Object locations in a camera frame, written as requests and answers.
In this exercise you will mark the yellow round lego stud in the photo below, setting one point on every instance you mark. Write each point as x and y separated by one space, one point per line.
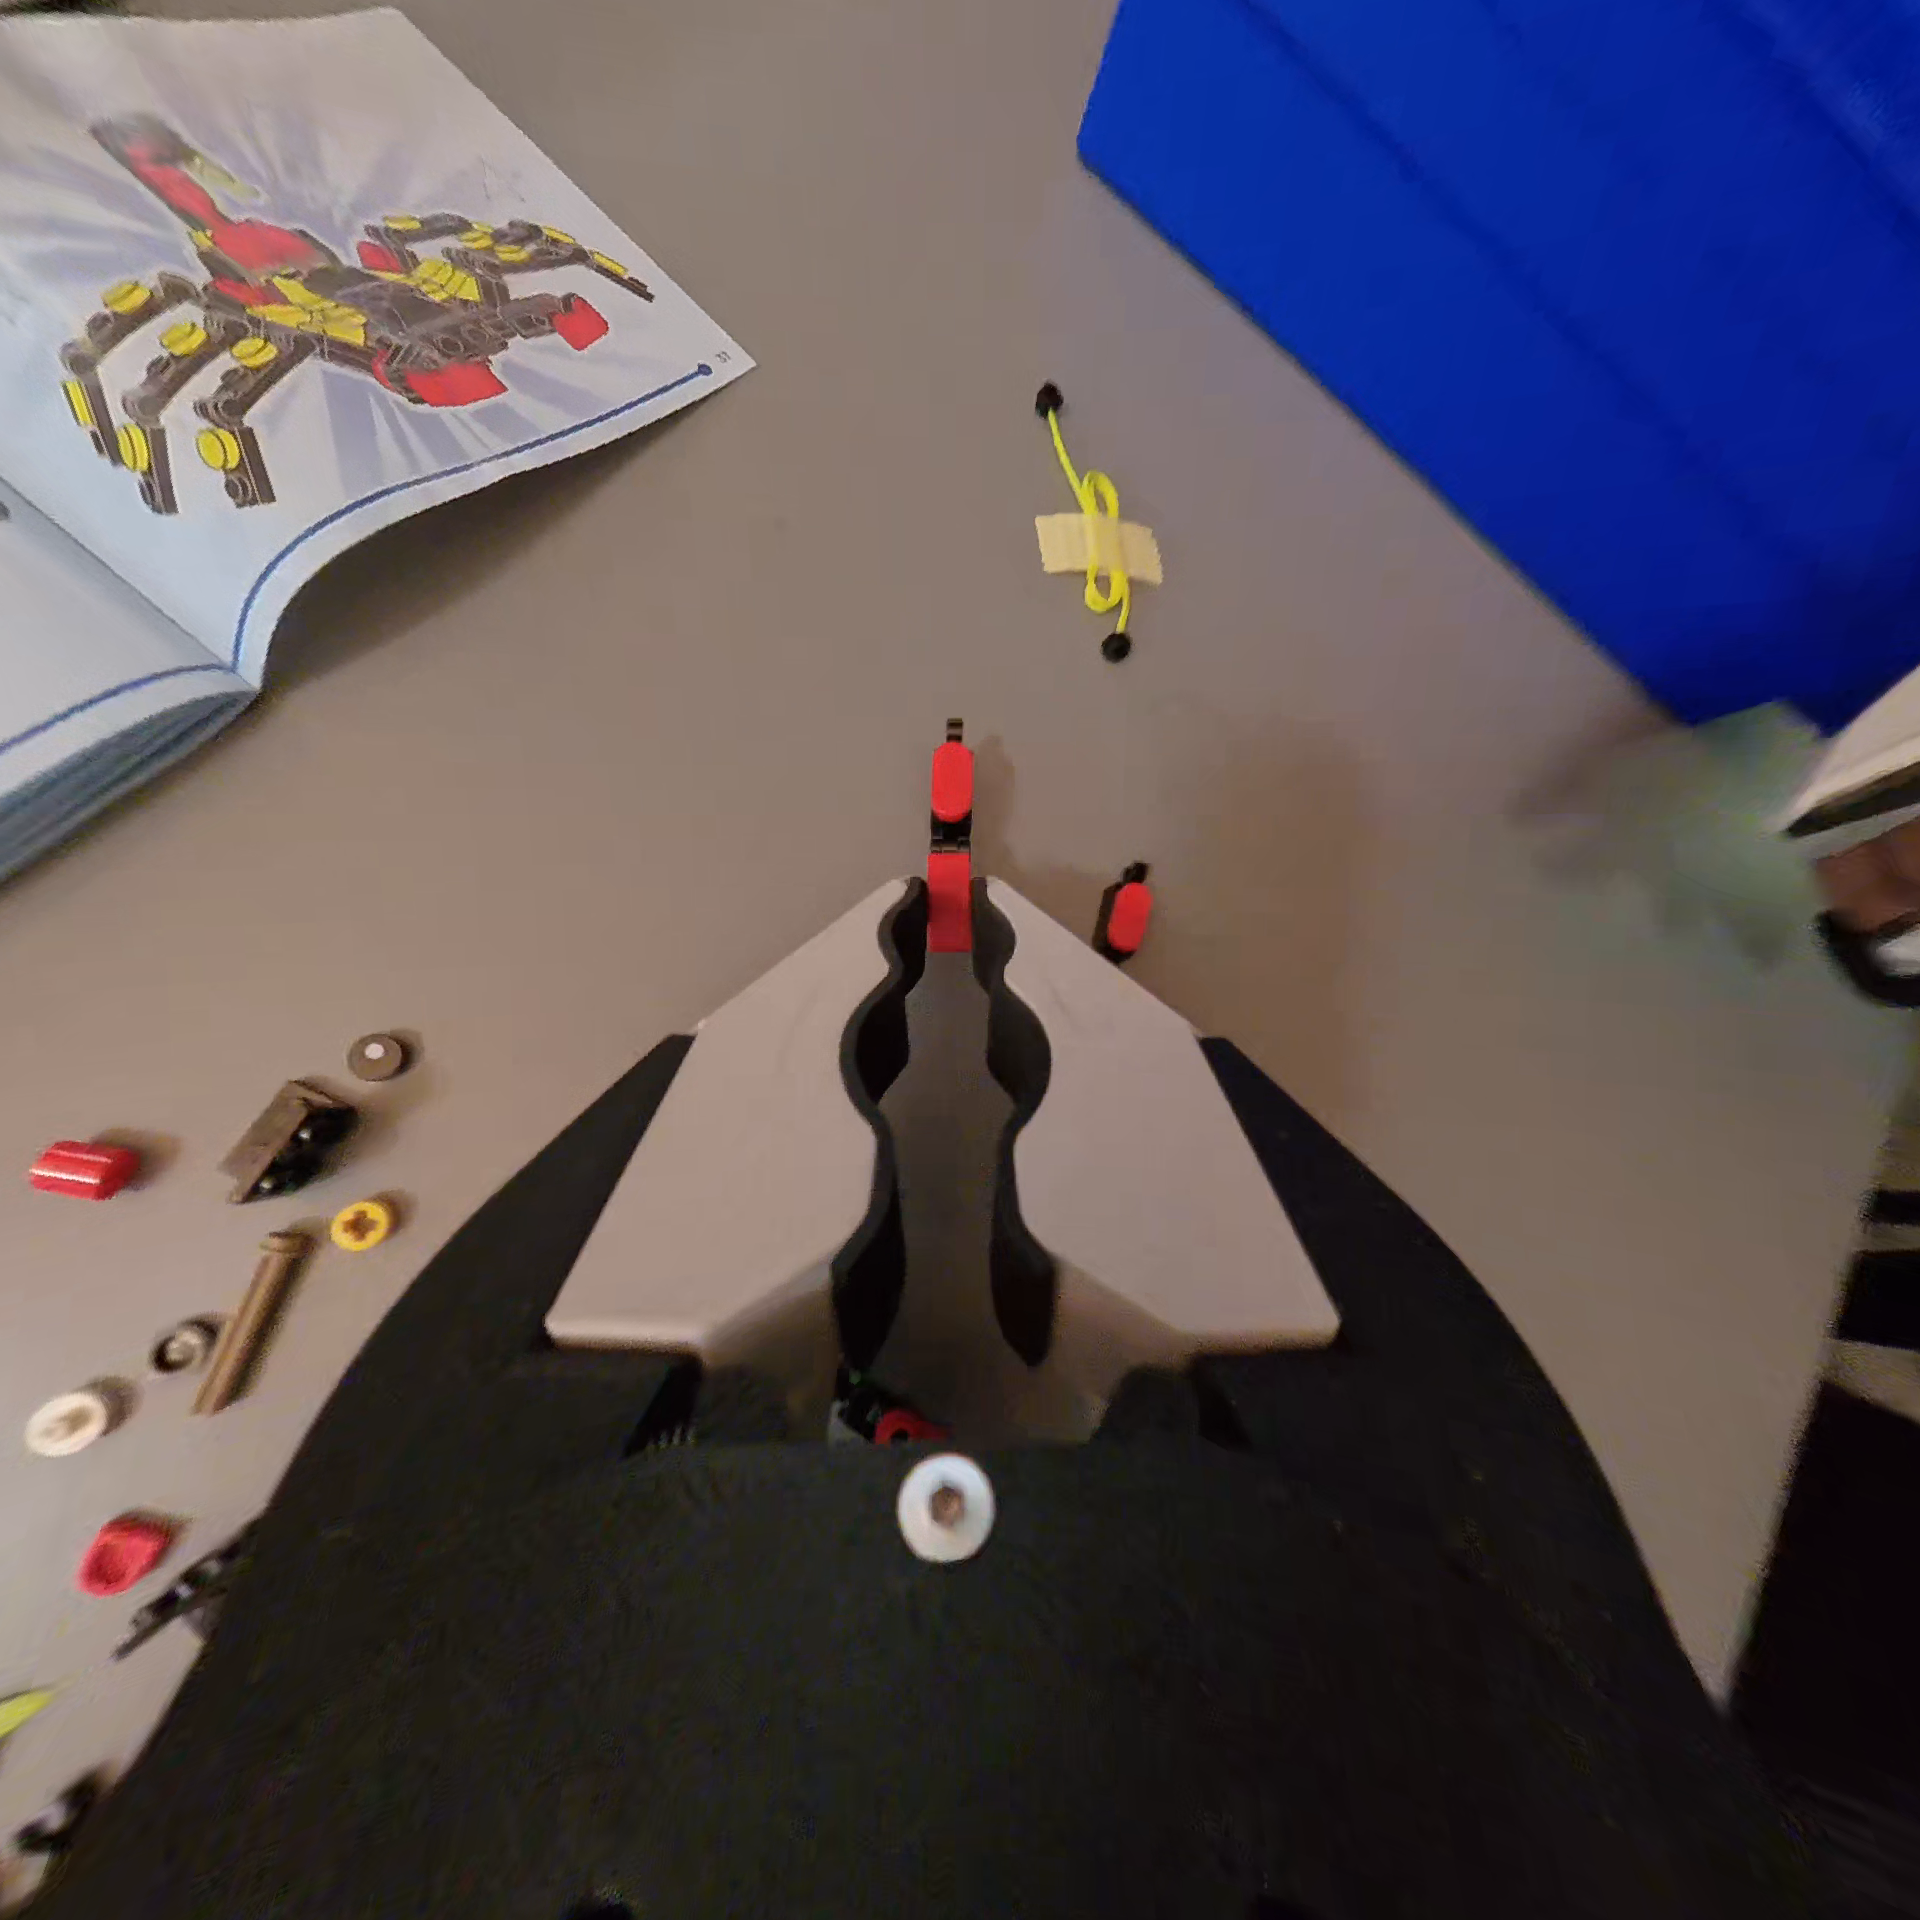
364 1227

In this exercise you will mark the small black red lego assembly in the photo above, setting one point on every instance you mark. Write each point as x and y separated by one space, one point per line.
1124 917

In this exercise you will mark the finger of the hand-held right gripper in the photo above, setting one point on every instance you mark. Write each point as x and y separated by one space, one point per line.
1870 772

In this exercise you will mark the red rounded lego piece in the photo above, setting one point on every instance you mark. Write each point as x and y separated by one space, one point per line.
123 1554

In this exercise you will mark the blue plastic bin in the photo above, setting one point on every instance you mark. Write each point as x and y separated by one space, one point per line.
1574 301

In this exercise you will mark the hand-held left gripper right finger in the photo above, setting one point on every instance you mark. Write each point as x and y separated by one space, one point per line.
1169 1187

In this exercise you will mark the lego instruction booklet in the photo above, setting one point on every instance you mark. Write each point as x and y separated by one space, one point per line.
377 376

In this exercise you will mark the black round lego stud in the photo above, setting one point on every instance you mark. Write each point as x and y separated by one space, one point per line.
189 1347

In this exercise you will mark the red black lego claw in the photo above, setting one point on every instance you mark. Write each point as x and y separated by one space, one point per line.
952 789

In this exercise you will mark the tan lego axle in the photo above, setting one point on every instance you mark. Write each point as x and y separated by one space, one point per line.
250 1328

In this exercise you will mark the person's right hand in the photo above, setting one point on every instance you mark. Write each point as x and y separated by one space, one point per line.
1877 885

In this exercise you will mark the lime lego claw piece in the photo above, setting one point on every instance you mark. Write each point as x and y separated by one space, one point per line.
24 1713

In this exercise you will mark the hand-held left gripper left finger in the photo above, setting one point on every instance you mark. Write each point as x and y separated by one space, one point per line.
720 1187

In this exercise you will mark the red lego cylinder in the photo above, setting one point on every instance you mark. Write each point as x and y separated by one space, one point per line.
84 1169

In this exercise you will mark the pile of lego pieces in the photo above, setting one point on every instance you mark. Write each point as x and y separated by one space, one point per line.
181 1597

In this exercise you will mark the black lego bracket with pin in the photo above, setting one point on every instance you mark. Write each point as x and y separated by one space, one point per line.
287 1147

